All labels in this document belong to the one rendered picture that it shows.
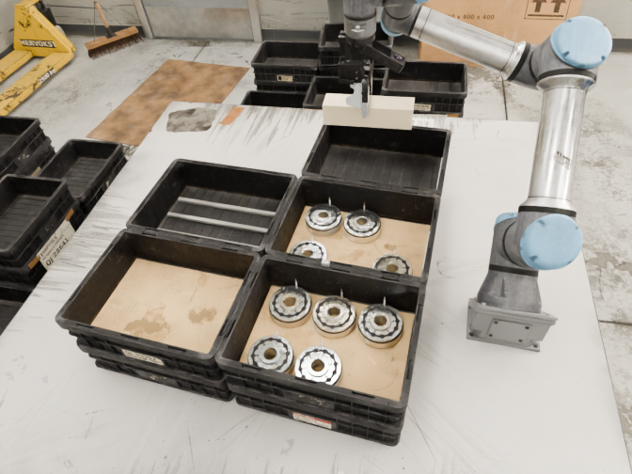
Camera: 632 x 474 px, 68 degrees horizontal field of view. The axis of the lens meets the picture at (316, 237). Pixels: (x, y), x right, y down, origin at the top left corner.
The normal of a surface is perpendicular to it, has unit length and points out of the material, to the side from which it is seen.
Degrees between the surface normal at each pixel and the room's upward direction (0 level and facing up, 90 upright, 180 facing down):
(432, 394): 0
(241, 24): 90
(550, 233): 49
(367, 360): 0
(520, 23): 75
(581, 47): 34
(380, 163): 0
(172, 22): 90
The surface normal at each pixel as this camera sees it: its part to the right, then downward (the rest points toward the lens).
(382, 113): -0.20, 0.73
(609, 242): -0.07, -0.67
